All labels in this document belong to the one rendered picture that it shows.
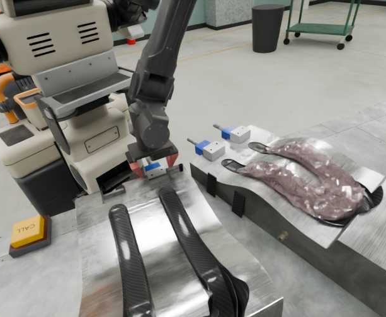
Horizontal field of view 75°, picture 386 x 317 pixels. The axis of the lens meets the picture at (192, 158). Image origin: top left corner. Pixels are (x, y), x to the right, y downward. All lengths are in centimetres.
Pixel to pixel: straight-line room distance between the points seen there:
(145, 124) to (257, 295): 34
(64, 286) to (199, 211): 30
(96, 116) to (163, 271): 59
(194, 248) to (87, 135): 53
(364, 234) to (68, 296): 54
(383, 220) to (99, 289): 48
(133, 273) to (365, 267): 37
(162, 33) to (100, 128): 45
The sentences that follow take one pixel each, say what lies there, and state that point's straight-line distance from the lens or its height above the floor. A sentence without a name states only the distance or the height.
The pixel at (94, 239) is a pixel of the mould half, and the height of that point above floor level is 89.
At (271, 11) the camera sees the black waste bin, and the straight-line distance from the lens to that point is 434.
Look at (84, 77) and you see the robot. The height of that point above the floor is 106.
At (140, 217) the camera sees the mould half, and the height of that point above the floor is 89.
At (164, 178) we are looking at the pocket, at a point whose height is 86.
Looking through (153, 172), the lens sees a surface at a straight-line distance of 67.
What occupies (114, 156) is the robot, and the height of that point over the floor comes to 79.
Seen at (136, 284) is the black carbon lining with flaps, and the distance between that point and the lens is 44.
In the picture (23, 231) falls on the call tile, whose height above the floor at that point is 84.
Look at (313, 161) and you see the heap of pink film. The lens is 62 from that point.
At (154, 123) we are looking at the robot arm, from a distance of 49.
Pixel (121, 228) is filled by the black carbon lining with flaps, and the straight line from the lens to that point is 53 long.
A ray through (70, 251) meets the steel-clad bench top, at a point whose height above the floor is 80.
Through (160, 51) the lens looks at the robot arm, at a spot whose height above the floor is 116.
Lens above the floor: 129
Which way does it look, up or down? 38 degrees down
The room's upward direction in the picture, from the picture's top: 6 degrees counter-clockwise
